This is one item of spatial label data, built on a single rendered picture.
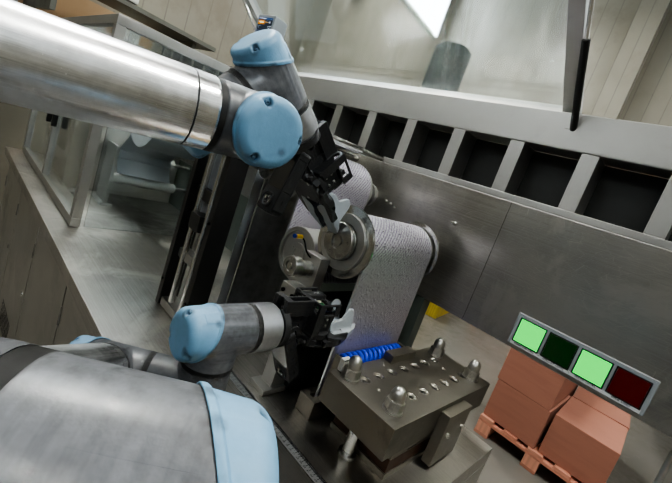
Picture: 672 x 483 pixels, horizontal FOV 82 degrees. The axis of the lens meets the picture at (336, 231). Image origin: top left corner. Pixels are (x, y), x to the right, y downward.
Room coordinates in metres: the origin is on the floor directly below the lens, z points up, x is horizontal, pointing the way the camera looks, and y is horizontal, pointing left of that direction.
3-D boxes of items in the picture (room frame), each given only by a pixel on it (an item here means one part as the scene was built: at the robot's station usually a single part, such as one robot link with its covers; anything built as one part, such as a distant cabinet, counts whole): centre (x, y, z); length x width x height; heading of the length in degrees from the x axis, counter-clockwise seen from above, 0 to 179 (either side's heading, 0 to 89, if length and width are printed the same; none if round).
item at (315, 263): (0.75, 0.03, 1.05); 0.06 x 0.05 x 0.31; 138
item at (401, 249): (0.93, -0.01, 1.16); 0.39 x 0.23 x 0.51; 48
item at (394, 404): (0.61, -0.19, 1.05); 0.04 x 0.04 x 0.04
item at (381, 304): (0.81, -0.15, 1.11); 0.23 x 0.01 x 0.18; 138
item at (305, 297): (0.63, 0.01, 1.12); 0.12 x 0.08 x 0.09; 138
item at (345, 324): (0.70, -0.08, 1.12); 0.09 x 0.03 x 0.06; 137
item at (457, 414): (0.70, -0.34, 0.96); 0.10 x 0.03 x 0.11; 138
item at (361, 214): (0.75, -0.02, 1.25); 0.15 x 0.01 x 0.15; 48
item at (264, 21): (1.14, 0.37, 1.66); 0.07 x 0.07 x 0.10; 59
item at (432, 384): (0.75, -0.26, 1.00); 0.40 x 0.16 x 0.06; 138
